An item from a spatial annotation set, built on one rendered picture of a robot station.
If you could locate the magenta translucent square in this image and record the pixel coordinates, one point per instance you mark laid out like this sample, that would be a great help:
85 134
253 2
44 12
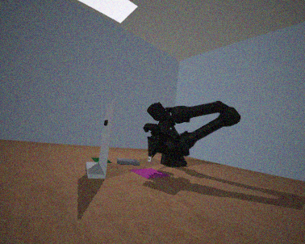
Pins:
149 173

